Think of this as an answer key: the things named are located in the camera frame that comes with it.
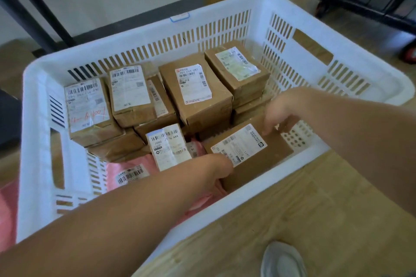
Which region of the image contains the person's left forearm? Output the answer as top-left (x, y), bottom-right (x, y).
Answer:
top-left (0, 156), bottom-right (215, 277)

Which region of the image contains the black metal shelf rack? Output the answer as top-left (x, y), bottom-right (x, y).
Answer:
top-left (0, 0), bottom-right (77, 148)

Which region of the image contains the long seam-taped cardboard box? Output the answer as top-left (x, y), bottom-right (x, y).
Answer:
top-left (231, 104), bottom-right (270, 126)

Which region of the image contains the person's right white shoe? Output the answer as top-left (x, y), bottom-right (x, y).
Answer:
top-left (260, 241), bottom-right (308, 277)

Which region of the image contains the person's left hand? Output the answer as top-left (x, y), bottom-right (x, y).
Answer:
top-left (196, 153), bottom-right (234, 190)

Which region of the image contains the white plastic crate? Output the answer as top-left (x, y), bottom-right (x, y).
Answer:
top-left (16, 0), bottom-right (416, 274)

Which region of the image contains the long white label cardboard box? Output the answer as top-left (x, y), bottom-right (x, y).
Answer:
top-left (108, 65), bottom-right (158, 129)

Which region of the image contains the medium pale-top cardboard box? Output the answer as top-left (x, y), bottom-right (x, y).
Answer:
top-left (202, 114), bottom-right (295, 193)

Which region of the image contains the thin plain cardboard box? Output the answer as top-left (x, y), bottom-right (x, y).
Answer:
top-left (88, 129), bottom-right (146, 162)

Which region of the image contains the pink purple teal mailers pile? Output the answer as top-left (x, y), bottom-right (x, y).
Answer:
top-left (0, 179), bottom-right (19, 253)

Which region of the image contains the person's right forearm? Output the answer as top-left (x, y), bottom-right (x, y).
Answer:
top-left (292, 87), bottom-right (416, 217)

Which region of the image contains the wide plain cardboard box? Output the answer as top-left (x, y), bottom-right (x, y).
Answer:
top-left (232, 93), bottom-right (272, 115)

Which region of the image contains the person's right hand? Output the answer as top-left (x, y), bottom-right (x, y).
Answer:
top-left (262, 91), bottom-right (301, 136)

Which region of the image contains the small handwritten cardboard box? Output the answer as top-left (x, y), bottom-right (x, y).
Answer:
top-left (145, 123), bottom-right (192, 172)

